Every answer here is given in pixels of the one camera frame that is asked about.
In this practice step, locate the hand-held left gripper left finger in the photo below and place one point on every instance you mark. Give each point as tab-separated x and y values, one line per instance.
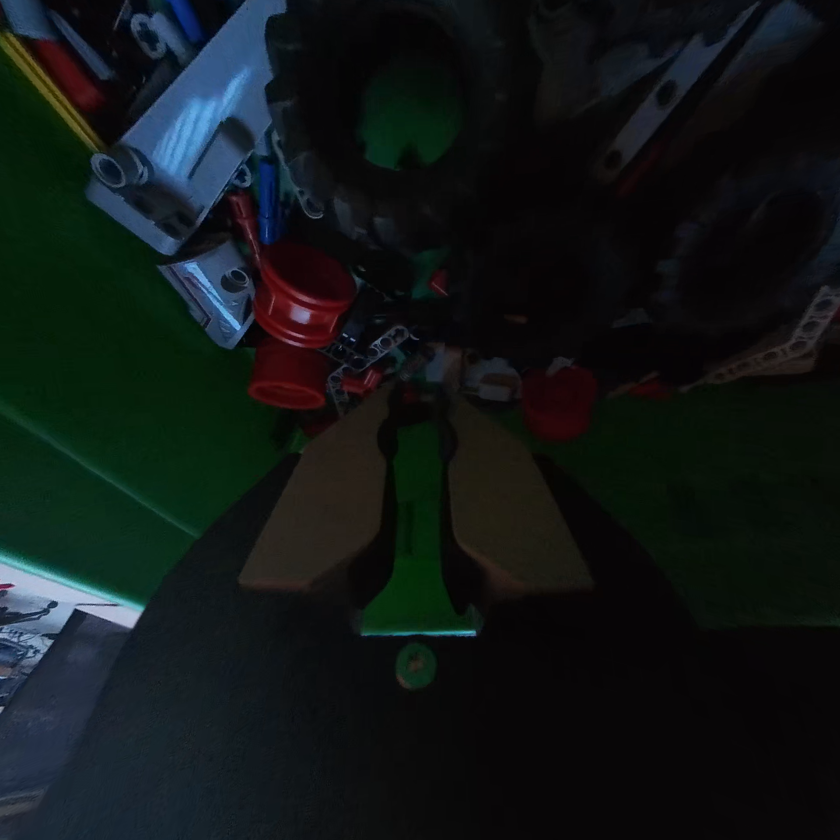
328	512

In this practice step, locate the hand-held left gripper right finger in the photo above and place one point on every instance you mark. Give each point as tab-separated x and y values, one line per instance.
512	518

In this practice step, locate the pile of lego pieces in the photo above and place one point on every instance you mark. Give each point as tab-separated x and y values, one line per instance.
367	348

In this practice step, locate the green plastic bin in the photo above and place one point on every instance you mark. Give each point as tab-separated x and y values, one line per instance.
98	394

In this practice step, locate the red lego wheel rim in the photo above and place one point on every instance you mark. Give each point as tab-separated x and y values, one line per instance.
282	374
558	400
302	295

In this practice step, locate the small grey lego panel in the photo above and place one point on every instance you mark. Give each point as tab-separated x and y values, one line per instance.
210	295

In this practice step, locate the blue lego pin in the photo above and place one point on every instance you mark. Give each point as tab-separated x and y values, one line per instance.
269	203

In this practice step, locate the white angled lego beam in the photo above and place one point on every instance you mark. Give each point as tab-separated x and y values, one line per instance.
781	348

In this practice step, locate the black rubber lego tire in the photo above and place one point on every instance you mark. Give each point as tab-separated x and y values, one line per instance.
702	262
315	98

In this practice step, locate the large grey lego panel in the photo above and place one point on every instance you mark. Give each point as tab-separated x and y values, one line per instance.
203	111

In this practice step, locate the white lego panel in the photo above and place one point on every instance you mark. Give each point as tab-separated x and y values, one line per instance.
682	85

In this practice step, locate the yellow lego axle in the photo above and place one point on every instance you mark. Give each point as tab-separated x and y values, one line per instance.
46	85

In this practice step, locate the printed paper sheet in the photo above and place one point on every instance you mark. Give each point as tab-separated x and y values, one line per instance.
26	643

